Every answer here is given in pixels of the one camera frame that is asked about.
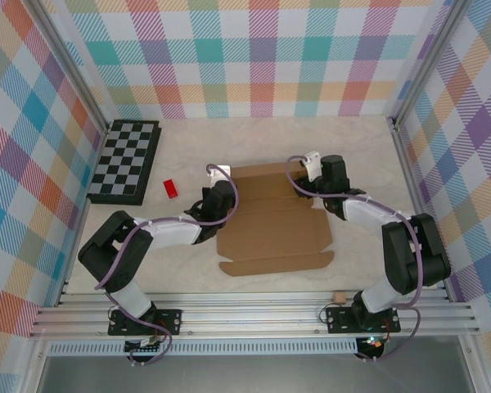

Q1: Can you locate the brown cardboard paper box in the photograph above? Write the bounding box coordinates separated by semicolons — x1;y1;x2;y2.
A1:
215;161;336;278

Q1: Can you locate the aluminium side rail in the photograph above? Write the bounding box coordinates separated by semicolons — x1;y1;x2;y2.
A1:
56;202;92;307
390;118;453;302

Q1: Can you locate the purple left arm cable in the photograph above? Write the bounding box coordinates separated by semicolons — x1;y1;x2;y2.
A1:
93;163;241;366

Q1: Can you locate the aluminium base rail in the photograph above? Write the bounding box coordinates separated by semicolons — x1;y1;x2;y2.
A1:
28;291;482;340

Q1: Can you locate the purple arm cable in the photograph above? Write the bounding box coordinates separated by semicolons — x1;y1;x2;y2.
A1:
93;163;241;366
285;154;425;364

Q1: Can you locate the aluminium frame post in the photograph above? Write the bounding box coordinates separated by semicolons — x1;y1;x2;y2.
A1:
387;0;470;128
24;0;110;136

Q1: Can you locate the black and grey chessboard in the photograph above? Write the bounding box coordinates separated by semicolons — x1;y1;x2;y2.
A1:
84;119;163;206

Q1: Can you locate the slotted grey cable duct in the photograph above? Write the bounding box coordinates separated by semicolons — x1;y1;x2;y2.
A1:
47;342;359;356

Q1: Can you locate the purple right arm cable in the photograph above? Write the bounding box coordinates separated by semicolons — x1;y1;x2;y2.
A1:
285;154;425;364

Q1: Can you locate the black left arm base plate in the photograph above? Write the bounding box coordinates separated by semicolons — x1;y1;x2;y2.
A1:
108;309;184;337

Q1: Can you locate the small circuit board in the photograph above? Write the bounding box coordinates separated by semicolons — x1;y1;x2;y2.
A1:
124;337;165;354
362;335;388;350

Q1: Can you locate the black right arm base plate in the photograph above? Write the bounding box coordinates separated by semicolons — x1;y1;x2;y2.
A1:
326;306;402;333

